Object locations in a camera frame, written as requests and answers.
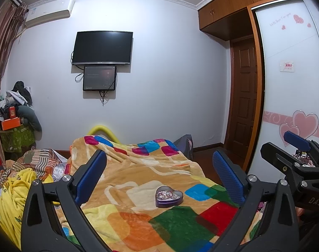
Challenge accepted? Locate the striped pillow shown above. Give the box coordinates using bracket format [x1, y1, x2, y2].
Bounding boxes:
[0, 148, 67, 187]

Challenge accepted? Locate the purple bag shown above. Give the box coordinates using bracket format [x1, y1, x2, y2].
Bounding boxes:
[174, 134, 194, 160]

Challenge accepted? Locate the brown wooden door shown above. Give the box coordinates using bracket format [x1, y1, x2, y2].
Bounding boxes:
[224, 35, 257, 171]

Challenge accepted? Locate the purple heart-shaped tin box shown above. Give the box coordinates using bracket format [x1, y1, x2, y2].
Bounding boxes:
[155, 185, 183, 208]

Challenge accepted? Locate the colourful fleece blanket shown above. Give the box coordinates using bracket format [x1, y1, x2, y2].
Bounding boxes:
[69, 135, 239, 251]

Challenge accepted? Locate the green patterned bin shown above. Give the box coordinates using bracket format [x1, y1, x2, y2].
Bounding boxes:
[0, 125, 35, 153]

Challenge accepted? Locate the yellow garment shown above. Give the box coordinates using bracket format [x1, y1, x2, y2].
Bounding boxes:
[0, 167, 61, 250]

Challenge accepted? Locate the orange box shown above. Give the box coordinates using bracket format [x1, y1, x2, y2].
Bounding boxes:
[1, 117, 21, 131]

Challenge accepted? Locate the dark clothes pile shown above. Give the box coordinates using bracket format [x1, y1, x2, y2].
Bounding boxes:
[0, 81, 42, 133]

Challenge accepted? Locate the white wardrobe sliding door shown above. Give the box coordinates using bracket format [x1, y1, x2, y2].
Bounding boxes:
[249, 0, 319, 183]

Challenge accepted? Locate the brown upper wardrobe cabinet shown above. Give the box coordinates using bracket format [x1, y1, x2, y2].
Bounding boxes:
[198, 0, 276, 41]

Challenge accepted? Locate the white air conditioner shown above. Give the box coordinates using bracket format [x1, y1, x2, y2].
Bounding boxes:
[25, 0, 75, 28]

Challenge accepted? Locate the yellow curved bed rail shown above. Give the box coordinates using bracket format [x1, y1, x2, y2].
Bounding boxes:
[88, 125, 120, 143]

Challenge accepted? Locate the small wall monitor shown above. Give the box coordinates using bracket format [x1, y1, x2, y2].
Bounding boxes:
[83, 66, 117, 91]

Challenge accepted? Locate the large wall television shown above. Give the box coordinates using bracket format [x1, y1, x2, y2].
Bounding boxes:
[72, 31, 133, 66]

